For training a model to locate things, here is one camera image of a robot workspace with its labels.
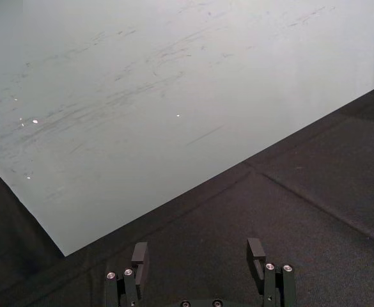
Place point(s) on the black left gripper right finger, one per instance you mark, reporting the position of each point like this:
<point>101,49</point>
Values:
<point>263,272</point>

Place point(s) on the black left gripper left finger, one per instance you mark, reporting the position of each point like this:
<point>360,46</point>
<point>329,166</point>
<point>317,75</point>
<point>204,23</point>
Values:
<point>138,272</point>

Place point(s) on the black table cloth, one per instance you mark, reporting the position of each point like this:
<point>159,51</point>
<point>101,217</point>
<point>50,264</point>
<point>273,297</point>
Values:
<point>238,224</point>

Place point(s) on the plain pale wall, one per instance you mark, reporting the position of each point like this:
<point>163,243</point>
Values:
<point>161,96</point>

